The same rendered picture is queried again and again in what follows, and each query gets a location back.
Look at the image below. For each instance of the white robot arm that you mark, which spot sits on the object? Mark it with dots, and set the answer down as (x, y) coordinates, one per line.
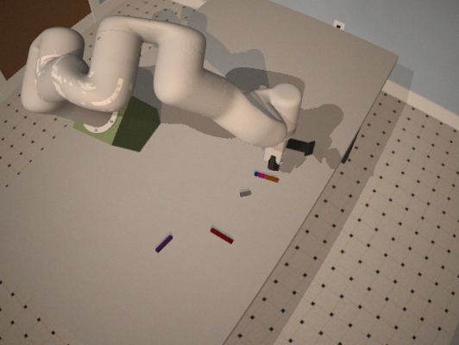
(92, 95)

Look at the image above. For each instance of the orange rod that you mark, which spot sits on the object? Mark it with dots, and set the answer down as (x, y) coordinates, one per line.
(271, 178)

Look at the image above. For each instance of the purple rod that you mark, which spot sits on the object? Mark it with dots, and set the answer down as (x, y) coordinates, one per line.
(163, 244)

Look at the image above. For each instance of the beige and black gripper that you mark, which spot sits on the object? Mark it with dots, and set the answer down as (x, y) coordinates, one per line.
(275, 155)

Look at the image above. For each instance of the dark red rod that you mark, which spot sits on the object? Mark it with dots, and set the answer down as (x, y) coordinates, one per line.
(224, 237)

